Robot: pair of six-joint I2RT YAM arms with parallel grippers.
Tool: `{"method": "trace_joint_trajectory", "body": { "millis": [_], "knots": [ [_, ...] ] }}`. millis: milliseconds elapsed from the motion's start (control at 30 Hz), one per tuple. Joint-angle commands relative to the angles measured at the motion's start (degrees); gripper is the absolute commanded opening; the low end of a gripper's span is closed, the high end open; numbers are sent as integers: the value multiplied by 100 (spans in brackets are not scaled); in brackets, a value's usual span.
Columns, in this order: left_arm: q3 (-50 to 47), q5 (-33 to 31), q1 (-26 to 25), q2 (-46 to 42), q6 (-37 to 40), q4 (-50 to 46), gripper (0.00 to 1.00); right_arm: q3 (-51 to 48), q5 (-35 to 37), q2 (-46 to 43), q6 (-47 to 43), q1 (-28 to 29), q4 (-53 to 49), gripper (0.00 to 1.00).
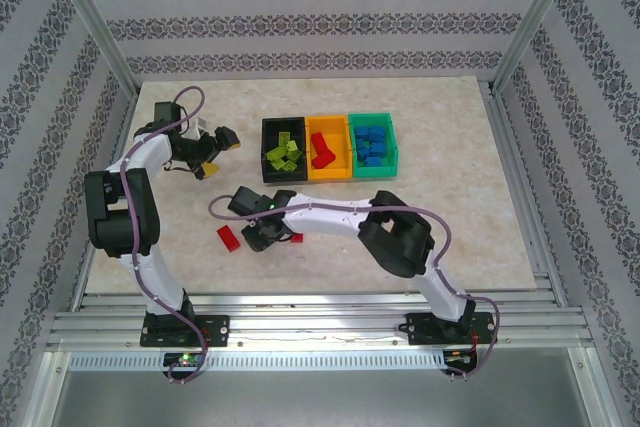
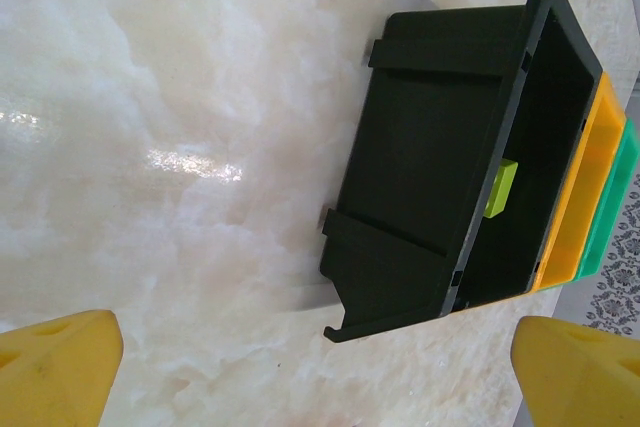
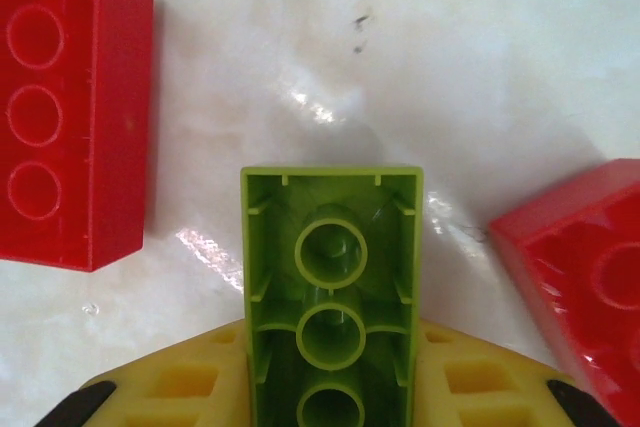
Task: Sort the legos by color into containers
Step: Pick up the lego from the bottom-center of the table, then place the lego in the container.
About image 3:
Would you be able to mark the green long lego brick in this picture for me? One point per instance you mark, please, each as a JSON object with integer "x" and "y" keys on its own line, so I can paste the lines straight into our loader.
{"x": 280, "y": 222}

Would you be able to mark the red long lego brick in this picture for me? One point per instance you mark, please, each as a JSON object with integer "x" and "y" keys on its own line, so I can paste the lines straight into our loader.
{"x": 575, "y": 272}
{"x": 75, "y": 122}

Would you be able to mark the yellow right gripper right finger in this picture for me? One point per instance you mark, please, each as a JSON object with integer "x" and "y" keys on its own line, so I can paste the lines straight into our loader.
{"x": 480, "y": 382}

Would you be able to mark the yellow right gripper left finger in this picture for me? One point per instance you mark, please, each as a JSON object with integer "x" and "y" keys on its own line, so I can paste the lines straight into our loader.
{"x": 175, "y": 382}

